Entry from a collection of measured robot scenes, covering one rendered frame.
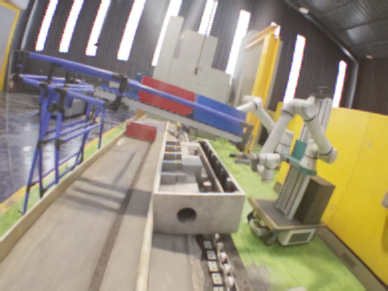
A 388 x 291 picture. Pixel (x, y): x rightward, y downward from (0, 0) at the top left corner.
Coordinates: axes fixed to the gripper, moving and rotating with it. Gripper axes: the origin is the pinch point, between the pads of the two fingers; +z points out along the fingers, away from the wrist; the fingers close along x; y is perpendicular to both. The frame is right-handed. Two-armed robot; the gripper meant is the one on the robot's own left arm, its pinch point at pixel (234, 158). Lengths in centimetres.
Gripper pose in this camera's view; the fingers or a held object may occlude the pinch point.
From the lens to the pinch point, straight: 134.5
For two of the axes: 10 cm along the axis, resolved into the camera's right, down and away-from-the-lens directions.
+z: -9.9, -0.5, -1.1
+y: 0.8, -9.7, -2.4
